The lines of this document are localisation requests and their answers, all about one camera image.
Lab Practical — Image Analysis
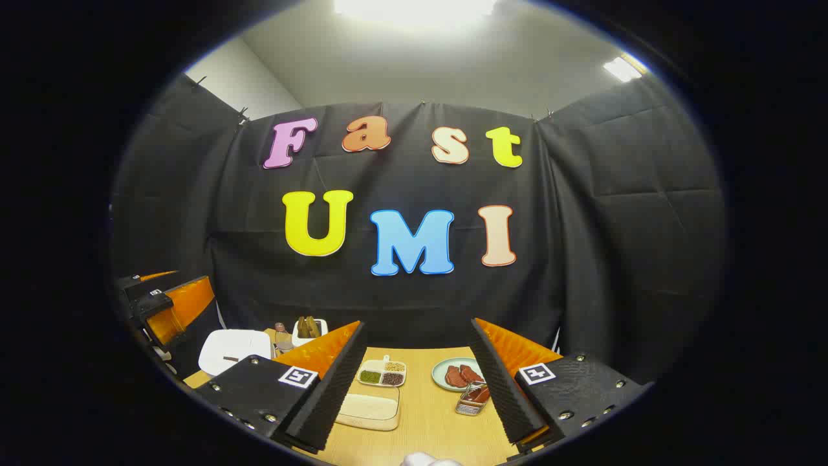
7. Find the pale green plate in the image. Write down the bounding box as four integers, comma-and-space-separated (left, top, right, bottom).
431, 357, 486, 392

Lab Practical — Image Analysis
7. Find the large ceiling light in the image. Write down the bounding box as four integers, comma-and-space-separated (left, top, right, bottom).
333, 0, 499, 28

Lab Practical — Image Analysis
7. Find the white rice cooker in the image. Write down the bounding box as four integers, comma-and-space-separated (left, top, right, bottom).
199, 329, 272, 376

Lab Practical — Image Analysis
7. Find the black backdrop cloth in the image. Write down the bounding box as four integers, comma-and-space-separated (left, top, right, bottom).
110, 72, 728, 389

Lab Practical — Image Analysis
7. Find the white divided dish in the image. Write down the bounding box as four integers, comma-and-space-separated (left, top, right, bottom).
357, 355, 407, 388

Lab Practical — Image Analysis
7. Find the metal wire chopstick holder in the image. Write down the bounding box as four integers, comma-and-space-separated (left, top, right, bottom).
456, 381, 490, 416

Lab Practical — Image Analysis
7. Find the small ceiling light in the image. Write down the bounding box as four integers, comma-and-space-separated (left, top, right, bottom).
603, 55, 648, 83

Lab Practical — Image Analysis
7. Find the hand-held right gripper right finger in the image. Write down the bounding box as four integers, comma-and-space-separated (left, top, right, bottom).
470, 317, 654, 449

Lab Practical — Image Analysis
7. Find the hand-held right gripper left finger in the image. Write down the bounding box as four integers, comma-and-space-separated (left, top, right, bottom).
194, 320, 368, 454

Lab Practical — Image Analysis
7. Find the white toaster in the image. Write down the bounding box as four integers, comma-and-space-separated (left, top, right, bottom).
292, 317, 329, 347

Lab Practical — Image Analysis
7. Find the clear plastic tray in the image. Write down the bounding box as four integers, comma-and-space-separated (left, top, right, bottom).
335, 385, 400, 432

